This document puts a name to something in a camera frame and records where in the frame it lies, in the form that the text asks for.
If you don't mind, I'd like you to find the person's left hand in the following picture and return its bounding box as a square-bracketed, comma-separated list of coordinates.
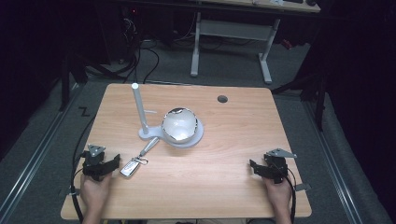
[79, 171, 114, 207]

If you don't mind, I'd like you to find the black metal stand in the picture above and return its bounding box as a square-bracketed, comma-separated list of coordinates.
[270, 69, 329, 133]
[58, 50, 92, 112]

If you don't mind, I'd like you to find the silver key fob with strap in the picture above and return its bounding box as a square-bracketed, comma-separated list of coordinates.
[119, 136, 161, 179]

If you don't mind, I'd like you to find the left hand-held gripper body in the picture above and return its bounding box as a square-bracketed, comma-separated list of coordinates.
[81, 144, 109, 182]

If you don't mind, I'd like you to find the white desk frame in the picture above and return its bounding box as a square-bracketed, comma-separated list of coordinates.
[190, 0, 322, 86]

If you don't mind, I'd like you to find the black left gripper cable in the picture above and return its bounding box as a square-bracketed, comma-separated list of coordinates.
[70, 115, 97, 224]

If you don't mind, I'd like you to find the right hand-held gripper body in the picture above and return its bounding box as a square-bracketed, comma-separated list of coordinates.
[262, 147, 298, 185]

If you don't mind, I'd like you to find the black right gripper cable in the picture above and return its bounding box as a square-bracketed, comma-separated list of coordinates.
[285, 167, 297, 224]

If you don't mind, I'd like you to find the white bowl with shiny rim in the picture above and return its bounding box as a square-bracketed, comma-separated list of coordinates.
[161, 106, 200, 145]

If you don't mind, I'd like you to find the metal floor rail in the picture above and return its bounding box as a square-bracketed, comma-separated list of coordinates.
[0, 83, 82, 220]
[302, 98, 364, 224]

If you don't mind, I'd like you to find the white stand with pole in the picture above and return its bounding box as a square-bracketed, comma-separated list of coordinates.
[130, 82, 205, 149]

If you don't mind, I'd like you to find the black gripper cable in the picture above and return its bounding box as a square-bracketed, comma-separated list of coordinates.
[285, 167, 297, 224]
[70, 115, 97, 224]

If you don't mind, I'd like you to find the person's right hand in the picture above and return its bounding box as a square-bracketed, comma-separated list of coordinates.
[262, 175, 294, 210]

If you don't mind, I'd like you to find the bundle of black floor cables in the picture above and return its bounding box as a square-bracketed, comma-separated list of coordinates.
[85, 12, 161, 84]

